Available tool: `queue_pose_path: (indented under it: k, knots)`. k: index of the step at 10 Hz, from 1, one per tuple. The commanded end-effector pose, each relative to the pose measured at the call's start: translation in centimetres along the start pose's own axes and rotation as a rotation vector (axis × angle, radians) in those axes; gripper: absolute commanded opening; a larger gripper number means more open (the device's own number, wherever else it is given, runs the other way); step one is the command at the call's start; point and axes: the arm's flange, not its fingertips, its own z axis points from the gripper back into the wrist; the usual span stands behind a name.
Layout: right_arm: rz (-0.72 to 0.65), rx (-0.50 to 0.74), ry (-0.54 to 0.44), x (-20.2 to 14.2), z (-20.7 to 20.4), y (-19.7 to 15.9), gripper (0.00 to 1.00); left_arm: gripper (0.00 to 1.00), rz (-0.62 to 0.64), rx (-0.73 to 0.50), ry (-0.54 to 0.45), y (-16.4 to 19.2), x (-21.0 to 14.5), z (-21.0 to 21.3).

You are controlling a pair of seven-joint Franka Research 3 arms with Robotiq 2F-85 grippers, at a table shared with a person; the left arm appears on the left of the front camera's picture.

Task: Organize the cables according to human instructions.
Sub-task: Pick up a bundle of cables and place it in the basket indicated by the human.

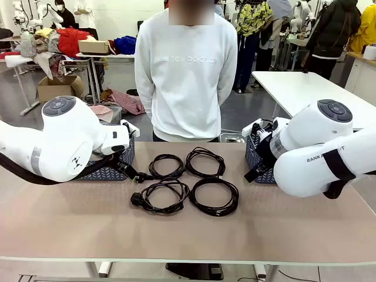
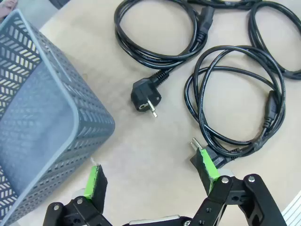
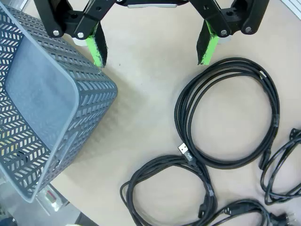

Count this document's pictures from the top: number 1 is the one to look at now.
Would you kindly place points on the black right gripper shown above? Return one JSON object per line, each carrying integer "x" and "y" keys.
{"x": 264, "y": 152}

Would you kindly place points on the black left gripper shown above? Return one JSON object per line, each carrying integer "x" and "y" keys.
{"x": 121, "y": 164}

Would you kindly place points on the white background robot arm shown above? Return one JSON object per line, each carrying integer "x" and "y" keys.
{"x": 54, "y": 13}
{"x": 299, "y": 14}

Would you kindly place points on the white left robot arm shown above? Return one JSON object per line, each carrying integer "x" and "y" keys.
{"x": 67, "y": 132}

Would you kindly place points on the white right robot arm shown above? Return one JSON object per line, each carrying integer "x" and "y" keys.
{"x": 302, "y": 179}

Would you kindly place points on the blue-grey plastic basket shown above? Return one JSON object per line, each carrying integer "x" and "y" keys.
{"x": 254, "y": 155}
{"x": 102, "y": 174}

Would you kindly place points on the red checkered cloth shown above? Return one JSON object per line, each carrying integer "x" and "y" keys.
{"x": 129, "y": 101}

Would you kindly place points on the white side table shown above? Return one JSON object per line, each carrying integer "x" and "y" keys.
{"x": 293, "y": 85}

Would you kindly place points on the person in white sweatshirt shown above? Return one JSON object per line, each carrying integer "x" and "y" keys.
{"x": 185, "y": 88}

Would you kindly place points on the open cardboard box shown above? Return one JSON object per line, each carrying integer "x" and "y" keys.
{"x": 58, "y": 86}

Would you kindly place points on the white table with clothes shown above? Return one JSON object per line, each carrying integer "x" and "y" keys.
{"x": 88, "y": 55}

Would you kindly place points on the blue garment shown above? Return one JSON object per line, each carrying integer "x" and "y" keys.
{"x": 124, "y": 44}

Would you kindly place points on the closed cardboard box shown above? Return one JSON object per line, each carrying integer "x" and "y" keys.
{"x": 94, "y": 47}

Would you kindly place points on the red garment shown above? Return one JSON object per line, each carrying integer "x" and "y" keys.
{"x": 70, "y": 41}

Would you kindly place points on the black chair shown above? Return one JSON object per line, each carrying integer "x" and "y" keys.
{"x": 142, "y": 28}

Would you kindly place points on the wooden counter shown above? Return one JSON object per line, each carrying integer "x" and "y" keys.
{"x": 361, "y": 73}

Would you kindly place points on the patterned cloth pile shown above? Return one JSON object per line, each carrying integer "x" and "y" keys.
{"x": 41, "y": 44}

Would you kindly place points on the person in yellow patterned jacket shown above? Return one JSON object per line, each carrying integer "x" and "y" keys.
{"x": 252, "y": 17}

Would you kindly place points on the white ironing table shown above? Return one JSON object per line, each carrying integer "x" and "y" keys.
{"x": 17, "y": 60}

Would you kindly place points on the person in white shirt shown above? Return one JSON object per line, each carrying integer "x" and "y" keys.
{"x": 86, "y": 17}

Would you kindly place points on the person in black jacket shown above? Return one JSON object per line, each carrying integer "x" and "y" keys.
{"x": 332, "y": 26}

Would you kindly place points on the person in black top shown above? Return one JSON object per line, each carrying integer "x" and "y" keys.
{"x": 64, "y": 14}

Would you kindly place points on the person in yellow coat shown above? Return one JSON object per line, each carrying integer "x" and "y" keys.
{"x": 367, "y": 26}

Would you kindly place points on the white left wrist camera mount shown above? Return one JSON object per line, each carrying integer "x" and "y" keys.
{"x": 130, "y": 126}

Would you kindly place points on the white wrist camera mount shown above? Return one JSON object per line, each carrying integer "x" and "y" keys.
{"x": 130, "y": 126}
{"x": 255, "y": 126}

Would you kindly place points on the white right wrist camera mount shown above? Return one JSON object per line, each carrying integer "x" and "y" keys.
{"x": 255, "y": 126}

